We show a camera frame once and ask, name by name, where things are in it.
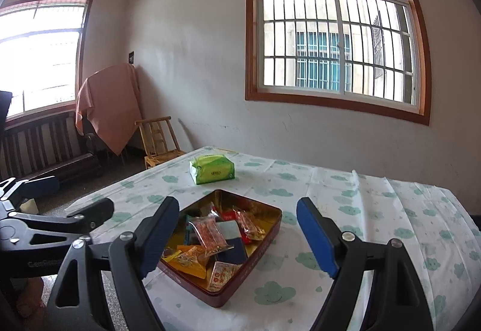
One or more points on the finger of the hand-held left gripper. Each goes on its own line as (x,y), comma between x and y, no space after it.
(39,186)
(86,212)

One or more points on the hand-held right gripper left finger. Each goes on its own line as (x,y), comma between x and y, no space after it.
(159,237)

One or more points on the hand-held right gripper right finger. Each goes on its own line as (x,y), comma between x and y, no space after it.
(317,237)

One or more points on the yellow candy packet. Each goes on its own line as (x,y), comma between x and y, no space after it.
(169,257)

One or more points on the orange snack packet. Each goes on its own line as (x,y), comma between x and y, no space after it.
(191,261)

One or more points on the clear packet of orange crackers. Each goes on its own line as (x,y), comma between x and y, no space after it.
(208,235)

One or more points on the clear brown snack packet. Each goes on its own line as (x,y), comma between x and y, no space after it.
(250,223)

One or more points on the red snack packet gold print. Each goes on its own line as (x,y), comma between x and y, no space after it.
(230,216)

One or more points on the small orange white packet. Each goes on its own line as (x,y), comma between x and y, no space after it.
(221,276)

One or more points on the red tin box gold inside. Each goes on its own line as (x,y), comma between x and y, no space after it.
(225,203)

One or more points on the blue and grey snack packet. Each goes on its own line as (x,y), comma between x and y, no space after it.
(233,248)

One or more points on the dark wooden slatted bench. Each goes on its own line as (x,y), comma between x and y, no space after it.
(37,146)

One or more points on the white cloud print tablecloth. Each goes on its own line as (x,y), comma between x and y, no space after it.
(338,184)

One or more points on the green tissue pack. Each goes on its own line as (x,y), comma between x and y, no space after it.
(212,171)

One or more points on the small wooden chair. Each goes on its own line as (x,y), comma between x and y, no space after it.
(158,143)

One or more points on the orange cloth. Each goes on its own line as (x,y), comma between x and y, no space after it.
(109,105)

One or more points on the bright brown framed window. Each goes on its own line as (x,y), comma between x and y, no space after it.
(37,52)

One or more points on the brown framed barred window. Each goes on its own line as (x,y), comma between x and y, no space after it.
(253,52)

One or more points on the small dark wall box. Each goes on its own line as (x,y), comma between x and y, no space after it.
(131,58)

